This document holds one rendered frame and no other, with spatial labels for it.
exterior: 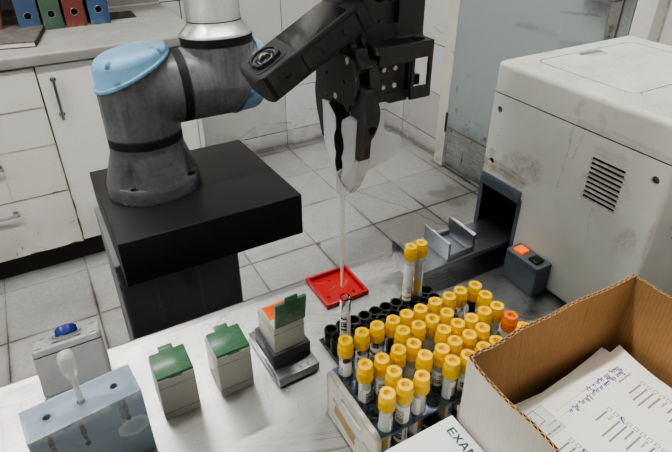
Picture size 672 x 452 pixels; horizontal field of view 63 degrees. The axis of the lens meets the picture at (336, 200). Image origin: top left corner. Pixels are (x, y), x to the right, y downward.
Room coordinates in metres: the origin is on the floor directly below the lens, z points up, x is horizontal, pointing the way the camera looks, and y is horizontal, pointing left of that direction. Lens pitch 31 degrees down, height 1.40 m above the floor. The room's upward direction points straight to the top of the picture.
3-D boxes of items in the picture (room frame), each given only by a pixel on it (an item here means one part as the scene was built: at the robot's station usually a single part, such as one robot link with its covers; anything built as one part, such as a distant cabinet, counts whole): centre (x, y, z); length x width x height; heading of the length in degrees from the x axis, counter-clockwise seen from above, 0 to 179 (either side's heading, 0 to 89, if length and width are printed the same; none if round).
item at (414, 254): (0.52, -0.08, 0.93); 0.17 x 0.09 x 0.11; 120
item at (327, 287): (0.62, 0.00, 0.88); 0.07 x 0.07 x 0.01; 29
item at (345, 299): (0.48, -0.01, 0.93); 0.01 x 0.01 x 0.10
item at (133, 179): (0.81, 0.31, 0.99); 0.15 x 0.15 x 0.10
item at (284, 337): (0.49, 0.07, 0.92); 0.05 x 0.04 x 0.06; 32
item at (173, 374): (0.42, 0.18, 0.91); 0.05 x 0.04 x 0.07; 29
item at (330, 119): (0.50, -0.02, 1.17); 0.06 x 0.03 x 0.09; 120
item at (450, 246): (0.68, -0.19, 0.92); 0.21 x 0.07 x 0.05; 119
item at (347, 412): (0.41, -0.10, 0.91); 0.20 x 0.10 x 0.07; 119
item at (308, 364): (0.49, 0.07, 0.89); 0.09 x 0.05 x 0.04; 32
